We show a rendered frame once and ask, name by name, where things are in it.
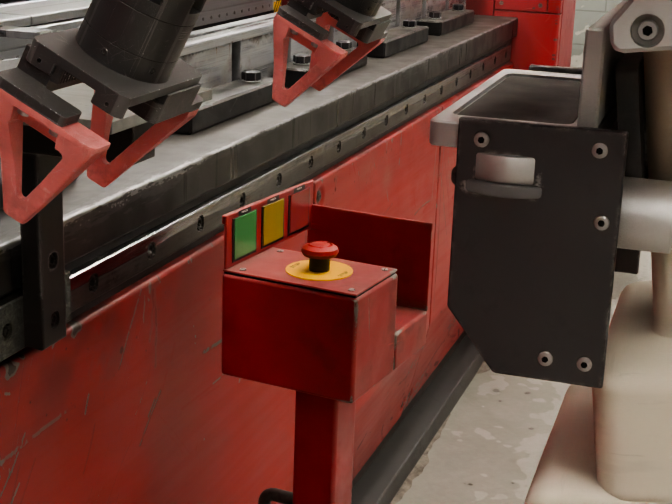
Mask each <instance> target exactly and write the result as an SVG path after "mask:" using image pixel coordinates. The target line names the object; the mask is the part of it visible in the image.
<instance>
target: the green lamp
mask: <svg viewBox="0 0 672 504"><path fill-rule="evenodd" d="M254 250H256V210H254V211H252V212H250V213H247V214H245V215H243V216H240V217H238V218H235V219H234V260H235V259H237V258H239V257H241V256H243V255H246V254H248V253H250V252H252V251H254Z"/></svg>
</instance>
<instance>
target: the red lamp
mask: <svg viewBox="0 0 672 504"><path fill-rule="evenodd" d="M308 216H309V188H307V189H304V190H302V191H299V192H297V193H295V194H292V195H290V231H289V233H292V232H294V231H296V230H298V229H300V228H302V227H304V226H306V225H308Z"/></svg>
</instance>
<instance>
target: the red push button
mask: <svg viewBox="0 0 672 504"><path fill-rule="evenodd" d="M301 252H302V254H303V255H304V256H305V257H307V258H309V270H310V271H312V272H317V273H324V272H328V271H329V270H330V259H331V258H334V257H336V256H337V254H338V252H339V250H338V247H337V246H336V245H334V244H333V243H331V242H327V241H311V242H308V243H306V244H304V245H303V246H302V249H301Z"/></svg>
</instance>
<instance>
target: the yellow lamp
mask: <svg viewBox="0 0 672 504"><path fill-rule="evenodd" d="M283 215H284V199H280V200H278V201H276V202H273V203H271V204H269V205H266V206H264V207H263V246H264V245H267V244H269V243H271V242H273V241H275V240H277V239H279V238H281V237H283Z"/></svg>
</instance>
